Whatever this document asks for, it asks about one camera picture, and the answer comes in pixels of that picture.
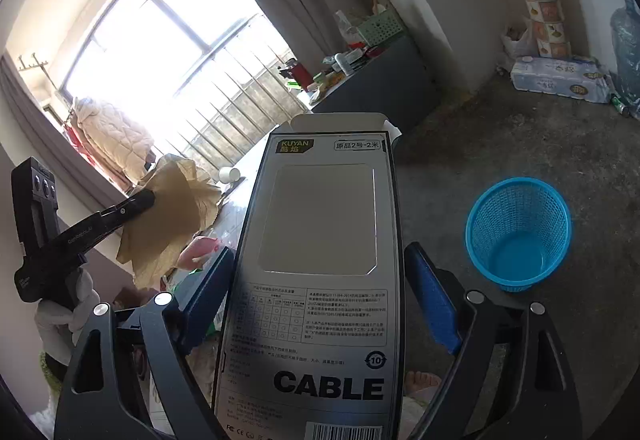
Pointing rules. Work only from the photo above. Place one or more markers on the grey cable packaging box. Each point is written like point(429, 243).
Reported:
point(312, 344)

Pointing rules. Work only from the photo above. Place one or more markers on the beige quilted jacket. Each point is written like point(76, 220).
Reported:
point(127, 146)

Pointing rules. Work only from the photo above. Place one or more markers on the dark grey cabinet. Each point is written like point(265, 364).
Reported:
point(396, 84)

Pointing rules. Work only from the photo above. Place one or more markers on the pink knitted sponge cloth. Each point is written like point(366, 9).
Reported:
point(195, 255)

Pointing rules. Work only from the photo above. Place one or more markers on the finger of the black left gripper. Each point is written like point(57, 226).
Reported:
point(90, 231)

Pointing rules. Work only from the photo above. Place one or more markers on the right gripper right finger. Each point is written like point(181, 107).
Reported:
point(536, 396)

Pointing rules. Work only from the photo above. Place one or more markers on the green plastic basket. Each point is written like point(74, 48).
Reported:
point(379, 28)

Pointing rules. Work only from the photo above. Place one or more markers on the brown paper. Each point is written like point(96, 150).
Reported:
point(186, 202)

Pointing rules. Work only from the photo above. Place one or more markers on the white gloved left hand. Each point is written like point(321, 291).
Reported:
point(60, 328)

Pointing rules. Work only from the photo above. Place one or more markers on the blue water jug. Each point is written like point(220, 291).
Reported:
point(625, 26)

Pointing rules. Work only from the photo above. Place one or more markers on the blue plastic trash basket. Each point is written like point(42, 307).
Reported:
point(518, 233)

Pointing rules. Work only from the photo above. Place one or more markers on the white plastic bag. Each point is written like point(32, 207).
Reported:
point(517, 41)

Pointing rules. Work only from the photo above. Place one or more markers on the toilet paper roll pack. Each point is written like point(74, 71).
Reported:
point(578, 79)

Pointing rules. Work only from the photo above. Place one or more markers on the white paper cup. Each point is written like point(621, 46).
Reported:
point(228, 175)

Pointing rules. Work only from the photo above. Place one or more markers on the red thermos bottle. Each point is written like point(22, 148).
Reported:
point(300, 74)

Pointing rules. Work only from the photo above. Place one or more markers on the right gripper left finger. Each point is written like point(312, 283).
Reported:
point(102, 396)

